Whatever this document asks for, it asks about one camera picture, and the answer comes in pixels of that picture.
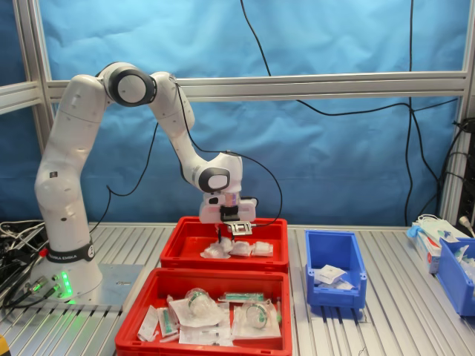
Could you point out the breathing filter packet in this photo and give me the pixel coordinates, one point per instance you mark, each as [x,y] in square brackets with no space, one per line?
[196,304]
[256,317]

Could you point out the clear packaged medical item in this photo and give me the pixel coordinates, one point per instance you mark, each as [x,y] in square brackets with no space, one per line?
[465,259]

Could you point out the green syringe packet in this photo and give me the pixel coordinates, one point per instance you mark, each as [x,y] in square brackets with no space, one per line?
[243,296]
[167,322]

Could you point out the short aluminium frame rail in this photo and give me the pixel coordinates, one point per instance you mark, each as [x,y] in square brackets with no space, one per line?
[18,97]

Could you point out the yellow object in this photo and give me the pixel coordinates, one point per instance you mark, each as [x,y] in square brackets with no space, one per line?
[3,346]

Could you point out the small packaged syringe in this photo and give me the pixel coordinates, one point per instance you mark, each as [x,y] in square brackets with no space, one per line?
[278,311]

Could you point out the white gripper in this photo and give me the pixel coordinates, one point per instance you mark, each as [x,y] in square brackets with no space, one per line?
[209,211]

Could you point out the red plastic box medical supplies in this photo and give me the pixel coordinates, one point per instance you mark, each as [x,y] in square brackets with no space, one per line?
[130,341]

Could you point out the blue fabric backdrop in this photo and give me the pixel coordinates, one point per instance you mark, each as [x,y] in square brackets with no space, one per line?
[334,167]

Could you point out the red plastic box with bandages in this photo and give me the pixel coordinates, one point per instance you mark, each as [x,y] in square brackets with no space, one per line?
[222,264]

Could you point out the white packet with dark parts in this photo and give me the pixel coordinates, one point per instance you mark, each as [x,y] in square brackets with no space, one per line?
[204,336]

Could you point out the blue bin with packaged items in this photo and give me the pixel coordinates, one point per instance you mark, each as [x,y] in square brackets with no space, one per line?
[452,282]

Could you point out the aluminium frame post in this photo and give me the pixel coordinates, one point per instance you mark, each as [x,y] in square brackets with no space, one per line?
[33,44]
[469,44]

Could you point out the white blue carton box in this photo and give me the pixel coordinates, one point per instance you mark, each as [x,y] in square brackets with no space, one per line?
[426,254]

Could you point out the blue plastic bin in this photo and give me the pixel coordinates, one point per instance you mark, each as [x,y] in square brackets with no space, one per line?
[345,296]

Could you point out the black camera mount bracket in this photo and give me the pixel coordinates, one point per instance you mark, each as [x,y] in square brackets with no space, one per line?
[228,215]

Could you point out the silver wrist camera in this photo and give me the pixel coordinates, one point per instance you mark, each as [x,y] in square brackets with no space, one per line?
[241,228]

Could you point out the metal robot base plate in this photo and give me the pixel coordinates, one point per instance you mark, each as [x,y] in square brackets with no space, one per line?
[118,285]

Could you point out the white bandage packet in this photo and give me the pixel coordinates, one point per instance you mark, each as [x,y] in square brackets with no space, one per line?
[263,247]
[343,286]
[211,254]
[239,248]
[223,243]
[330,274]

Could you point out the white labelled flat packet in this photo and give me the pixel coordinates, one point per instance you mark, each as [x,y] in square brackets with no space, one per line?
[148,323]

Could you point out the stack of face masks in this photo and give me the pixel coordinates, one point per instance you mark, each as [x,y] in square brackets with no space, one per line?
[434,226]

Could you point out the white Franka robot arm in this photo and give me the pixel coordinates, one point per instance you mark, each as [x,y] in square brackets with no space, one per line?
[63,167]

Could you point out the long aluminium frame rail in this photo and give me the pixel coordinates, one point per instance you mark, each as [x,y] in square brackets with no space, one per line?
[297,87]

